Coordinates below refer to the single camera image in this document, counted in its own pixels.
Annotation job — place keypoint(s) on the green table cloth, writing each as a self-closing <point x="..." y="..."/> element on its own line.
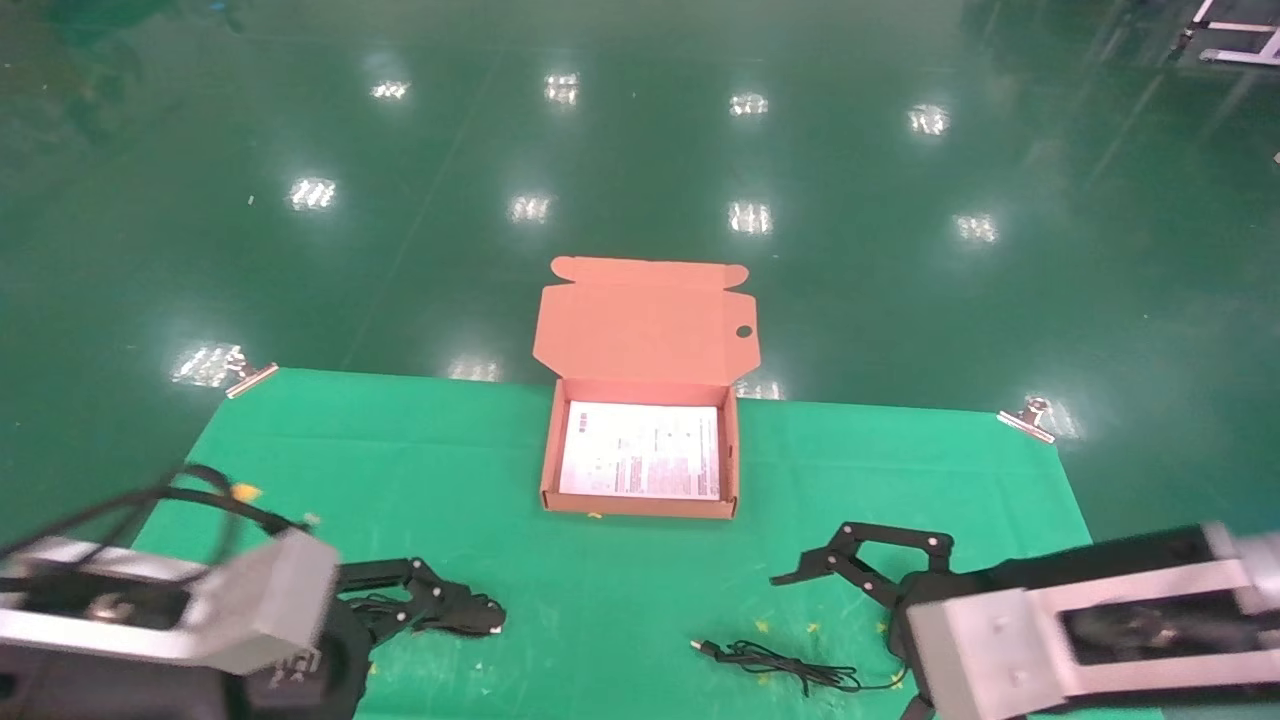
<point x="640" y="600"/>

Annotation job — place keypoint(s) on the orange cardboard mailer box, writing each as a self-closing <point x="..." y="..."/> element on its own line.
<point x="645" y="330"/>

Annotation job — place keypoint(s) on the white metal frame structure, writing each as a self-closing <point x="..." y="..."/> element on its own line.
<point x="1240" y="28"/>

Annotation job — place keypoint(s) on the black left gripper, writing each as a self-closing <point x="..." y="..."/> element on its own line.
<point x="335" y="650"/>

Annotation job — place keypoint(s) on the metal binder clip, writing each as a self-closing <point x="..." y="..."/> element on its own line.
<point x="1025" y="423"/>
<point x="250" y="380"/>

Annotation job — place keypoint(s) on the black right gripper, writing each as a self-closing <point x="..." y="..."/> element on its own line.
<point x="960" y="575"/>

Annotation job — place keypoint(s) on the white printed paper sheet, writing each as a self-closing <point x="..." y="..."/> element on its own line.
<point x="640" y="450"/>

